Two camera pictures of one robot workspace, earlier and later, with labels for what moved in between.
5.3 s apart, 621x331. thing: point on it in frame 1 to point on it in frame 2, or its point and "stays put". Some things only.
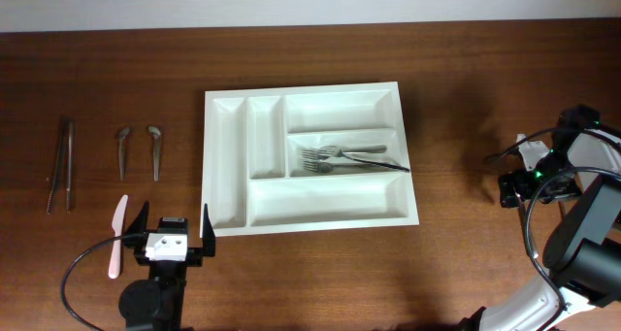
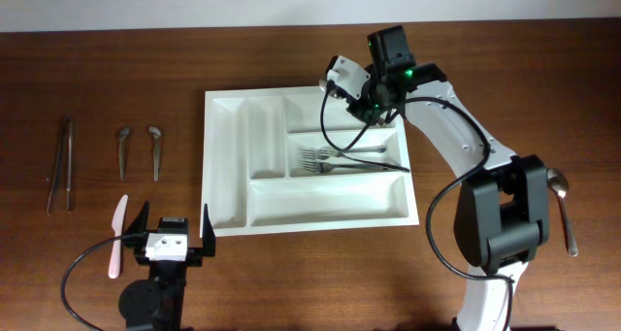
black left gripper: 194,254 stays put
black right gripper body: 528,181 to 371,99
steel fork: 326,151 stays put
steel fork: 324,167 stays put
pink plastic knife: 117,226 stays put
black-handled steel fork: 329,152 to 321,167
